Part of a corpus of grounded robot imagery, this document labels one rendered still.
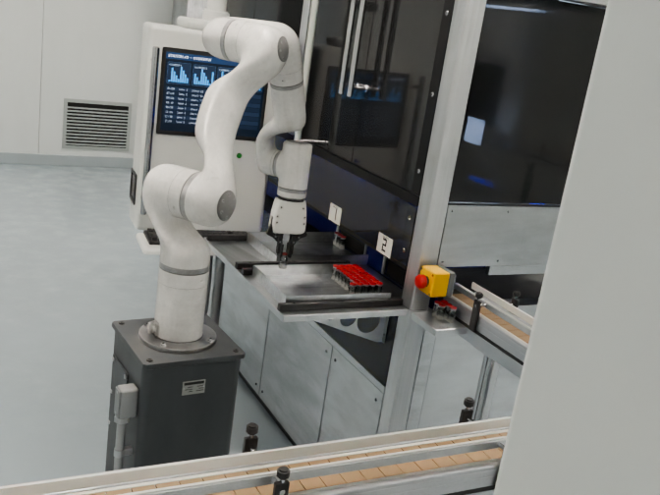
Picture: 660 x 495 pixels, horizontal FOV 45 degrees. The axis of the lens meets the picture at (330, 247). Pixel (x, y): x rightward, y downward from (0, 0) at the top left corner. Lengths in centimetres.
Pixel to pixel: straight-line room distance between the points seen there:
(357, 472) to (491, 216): 116
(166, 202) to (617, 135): 138
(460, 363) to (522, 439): 183
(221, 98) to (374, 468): 92
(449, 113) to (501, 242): 46
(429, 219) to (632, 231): 167
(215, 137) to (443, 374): 110
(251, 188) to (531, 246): 114
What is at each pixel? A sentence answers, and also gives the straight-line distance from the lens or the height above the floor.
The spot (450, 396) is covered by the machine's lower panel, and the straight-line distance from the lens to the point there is 258.
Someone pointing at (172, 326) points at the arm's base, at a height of 91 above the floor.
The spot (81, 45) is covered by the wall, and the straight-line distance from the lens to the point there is 748.
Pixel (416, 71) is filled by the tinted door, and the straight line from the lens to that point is 236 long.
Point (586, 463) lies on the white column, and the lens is 66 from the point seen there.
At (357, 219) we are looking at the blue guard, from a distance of 259.
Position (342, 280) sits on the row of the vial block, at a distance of 242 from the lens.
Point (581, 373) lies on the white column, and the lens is 65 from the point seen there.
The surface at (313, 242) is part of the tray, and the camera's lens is 285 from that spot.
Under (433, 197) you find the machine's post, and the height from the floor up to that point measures 122.
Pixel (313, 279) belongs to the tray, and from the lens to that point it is 246.
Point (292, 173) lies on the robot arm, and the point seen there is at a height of 124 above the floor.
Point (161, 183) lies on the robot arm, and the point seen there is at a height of 125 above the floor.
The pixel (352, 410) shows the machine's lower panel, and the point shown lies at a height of 43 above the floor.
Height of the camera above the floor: 168
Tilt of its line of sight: 17 degrees down
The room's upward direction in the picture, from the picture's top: 8 degrees clockwise
